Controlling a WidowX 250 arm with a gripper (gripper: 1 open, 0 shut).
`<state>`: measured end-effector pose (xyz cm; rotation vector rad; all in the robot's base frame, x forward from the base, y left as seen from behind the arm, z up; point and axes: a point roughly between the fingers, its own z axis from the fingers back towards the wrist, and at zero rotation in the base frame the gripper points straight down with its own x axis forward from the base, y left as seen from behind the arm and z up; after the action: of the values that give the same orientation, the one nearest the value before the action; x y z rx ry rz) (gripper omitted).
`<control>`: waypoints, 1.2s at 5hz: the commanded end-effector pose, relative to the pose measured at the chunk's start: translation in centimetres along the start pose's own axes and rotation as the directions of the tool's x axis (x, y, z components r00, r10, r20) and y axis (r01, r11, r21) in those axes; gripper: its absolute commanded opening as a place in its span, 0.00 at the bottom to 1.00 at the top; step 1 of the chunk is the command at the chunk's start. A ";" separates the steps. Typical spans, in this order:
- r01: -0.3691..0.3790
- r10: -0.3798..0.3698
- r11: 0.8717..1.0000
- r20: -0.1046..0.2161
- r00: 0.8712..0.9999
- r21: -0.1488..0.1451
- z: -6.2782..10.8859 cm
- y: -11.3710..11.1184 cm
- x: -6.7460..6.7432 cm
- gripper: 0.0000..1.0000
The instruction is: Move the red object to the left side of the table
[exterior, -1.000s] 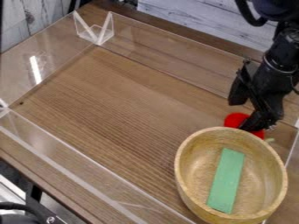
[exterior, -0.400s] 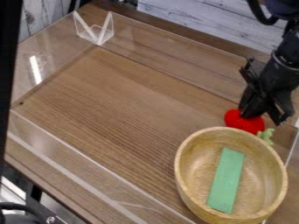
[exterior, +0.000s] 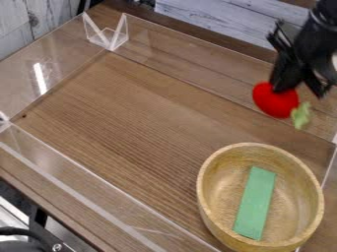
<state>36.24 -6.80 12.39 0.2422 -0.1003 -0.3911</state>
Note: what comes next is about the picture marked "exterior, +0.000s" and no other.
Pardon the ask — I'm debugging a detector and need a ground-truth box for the green rectangular block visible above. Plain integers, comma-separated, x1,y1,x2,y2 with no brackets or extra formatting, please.
232,166,277,240

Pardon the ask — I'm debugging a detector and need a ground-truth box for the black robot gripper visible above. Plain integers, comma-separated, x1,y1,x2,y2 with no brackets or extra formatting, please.
267,0,337,98

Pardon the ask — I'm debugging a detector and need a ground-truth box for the black table leg frame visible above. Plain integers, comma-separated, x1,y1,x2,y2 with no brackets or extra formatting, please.
29,207,76,252

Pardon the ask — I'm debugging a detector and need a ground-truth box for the red plush tomato toy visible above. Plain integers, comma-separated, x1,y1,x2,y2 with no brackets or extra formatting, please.
251,82,310,130

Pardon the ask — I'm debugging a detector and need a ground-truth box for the wooden bowl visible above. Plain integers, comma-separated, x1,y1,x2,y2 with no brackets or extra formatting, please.
196,143,323,252

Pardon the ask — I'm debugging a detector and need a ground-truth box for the clear acrylic corner bracket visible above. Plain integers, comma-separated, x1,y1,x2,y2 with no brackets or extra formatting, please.
81,13,128,51

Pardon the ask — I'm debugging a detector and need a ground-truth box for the clear acrylic wall enclosure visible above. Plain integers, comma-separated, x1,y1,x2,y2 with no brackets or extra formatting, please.
0,5,337,252

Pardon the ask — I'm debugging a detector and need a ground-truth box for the black cable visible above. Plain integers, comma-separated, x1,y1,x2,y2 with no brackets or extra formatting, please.
0,225,41,252

